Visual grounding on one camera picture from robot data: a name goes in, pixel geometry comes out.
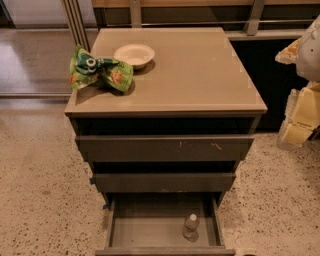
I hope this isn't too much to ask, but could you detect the top grey drawer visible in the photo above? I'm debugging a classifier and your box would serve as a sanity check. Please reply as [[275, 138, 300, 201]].
[[75, 135, 254, 162]]

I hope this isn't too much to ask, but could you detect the grey drawer cabinet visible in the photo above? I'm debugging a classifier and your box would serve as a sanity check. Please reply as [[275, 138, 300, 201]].
[[64, 27, 268, 208]]

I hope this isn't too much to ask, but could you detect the middle grey drawer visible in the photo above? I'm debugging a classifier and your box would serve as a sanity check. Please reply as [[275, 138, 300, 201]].
[[93, 173, 236, 193]]

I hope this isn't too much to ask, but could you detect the white paper bowl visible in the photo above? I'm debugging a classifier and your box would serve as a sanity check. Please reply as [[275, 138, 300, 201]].
[[114, 44, 155, 70]]

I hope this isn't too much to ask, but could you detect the bottom grey open drawer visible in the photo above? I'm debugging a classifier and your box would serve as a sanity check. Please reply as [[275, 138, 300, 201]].
[[95, 193, 235, 256]]

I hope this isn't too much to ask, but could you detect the clear plastic water bottle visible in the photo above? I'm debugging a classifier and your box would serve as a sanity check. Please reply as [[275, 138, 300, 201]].
[[182, 214, 200, 242]]

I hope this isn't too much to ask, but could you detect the metal railing frame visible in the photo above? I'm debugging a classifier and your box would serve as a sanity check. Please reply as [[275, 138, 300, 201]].
[[60, 0, 320, 53]]

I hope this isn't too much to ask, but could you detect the green chip bag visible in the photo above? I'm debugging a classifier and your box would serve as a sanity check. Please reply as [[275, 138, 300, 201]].
[[69, 45, 134, 93]]

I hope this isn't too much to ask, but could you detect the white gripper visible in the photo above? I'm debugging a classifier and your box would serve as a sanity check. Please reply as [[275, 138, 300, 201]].
[[275, 15, 320, 145]]

